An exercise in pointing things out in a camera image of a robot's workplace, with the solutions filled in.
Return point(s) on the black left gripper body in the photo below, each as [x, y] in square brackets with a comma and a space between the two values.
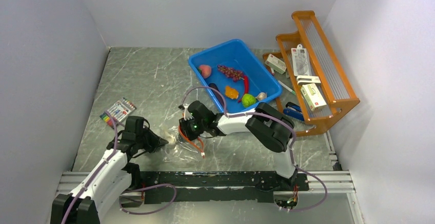
[145, 141]

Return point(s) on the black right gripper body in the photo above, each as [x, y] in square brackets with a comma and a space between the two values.
[192, 128]

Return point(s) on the clear zip bag red seal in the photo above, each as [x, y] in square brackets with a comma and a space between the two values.
[182, 151]

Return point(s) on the purple fake eggplant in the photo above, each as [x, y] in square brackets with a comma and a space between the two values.
[217, 93]

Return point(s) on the orange fake carrot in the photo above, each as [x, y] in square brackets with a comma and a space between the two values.
[231, 93]

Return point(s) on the green fake pepper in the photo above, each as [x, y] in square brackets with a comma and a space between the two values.
[248, 100]

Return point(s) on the pink fake peach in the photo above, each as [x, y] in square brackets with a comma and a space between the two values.
[205, 71]

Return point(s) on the red fake grapes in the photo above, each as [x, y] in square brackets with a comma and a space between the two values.
[230, 72]

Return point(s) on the red fake chili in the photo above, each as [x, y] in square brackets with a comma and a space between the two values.
[246, 86]

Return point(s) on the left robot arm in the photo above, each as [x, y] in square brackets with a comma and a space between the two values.
[114, 174]

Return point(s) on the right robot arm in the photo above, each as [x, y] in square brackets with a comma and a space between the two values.
[270, 127]

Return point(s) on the marker pen pack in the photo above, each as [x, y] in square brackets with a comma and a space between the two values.
[119, 112]

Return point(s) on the blue plastic bin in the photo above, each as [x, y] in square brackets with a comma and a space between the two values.
[235, 53]

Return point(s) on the white green pen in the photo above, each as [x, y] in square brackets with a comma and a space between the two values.
[286, 87]

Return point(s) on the blue stapler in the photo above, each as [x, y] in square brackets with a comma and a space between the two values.
[293, 110]

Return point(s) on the white green small box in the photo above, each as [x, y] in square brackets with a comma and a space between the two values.
[276, 64]

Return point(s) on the white flat box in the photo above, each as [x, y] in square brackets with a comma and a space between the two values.
[308, 79]

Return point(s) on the clear blister pack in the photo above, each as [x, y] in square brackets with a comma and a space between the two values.
[300, 61]

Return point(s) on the white red large box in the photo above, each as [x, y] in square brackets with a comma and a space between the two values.
[313, 97]

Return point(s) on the orange wooden rack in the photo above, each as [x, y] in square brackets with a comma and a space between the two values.
[335, 87]

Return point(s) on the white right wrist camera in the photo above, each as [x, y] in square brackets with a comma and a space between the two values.
[186, 114]

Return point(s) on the black aluminium base frame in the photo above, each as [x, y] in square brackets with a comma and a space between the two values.
[152, 187]

